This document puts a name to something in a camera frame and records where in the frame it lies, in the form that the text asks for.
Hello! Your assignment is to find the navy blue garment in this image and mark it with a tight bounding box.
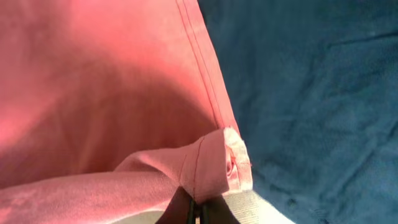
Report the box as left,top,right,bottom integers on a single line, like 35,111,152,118
199,0,397,223

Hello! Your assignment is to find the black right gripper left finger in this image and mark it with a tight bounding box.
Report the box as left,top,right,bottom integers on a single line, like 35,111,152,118
155,187,195,224

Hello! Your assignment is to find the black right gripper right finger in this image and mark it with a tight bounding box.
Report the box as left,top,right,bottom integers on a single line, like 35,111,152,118
200,195,240,224

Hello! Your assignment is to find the orange red t-shirt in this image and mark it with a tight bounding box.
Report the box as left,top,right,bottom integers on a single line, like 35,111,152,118
1,0,252,223

